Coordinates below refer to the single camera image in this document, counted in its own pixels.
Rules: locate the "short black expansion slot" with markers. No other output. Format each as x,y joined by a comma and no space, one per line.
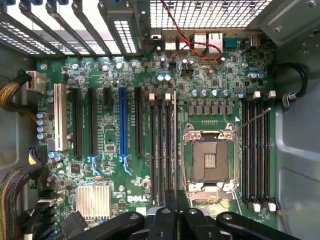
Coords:
107,97

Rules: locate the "white power connector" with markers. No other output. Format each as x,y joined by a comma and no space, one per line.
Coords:
37,81

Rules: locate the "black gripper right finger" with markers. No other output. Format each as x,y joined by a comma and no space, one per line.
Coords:
195,225

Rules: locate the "green Dell motherboard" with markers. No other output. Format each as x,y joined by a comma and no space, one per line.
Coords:
110,125

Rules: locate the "blue expansion slot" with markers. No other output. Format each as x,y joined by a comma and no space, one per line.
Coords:
123,120

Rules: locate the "silver finned heatsink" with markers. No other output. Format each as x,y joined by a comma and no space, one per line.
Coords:
93,202

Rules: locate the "grey metal PC case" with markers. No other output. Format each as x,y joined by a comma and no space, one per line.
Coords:
297,155

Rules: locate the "black RAM slot white latches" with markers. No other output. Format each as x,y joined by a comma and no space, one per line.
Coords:
168,150
267,150
253,150
153,150

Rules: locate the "silver socket cover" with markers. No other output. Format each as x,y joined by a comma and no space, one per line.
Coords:
212,195

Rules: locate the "thin steel locking lever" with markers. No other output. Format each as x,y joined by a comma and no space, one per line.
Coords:
252,119

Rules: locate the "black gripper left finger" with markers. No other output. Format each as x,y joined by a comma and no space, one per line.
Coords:
165,225

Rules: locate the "CPU socket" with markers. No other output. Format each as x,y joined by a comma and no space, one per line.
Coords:
210,160

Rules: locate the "white expansion slot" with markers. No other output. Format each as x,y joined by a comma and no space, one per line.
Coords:
60,117

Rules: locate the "long black expansion slot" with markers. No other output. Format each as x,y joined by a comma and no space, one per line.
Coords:
93,122
138,120
78,122

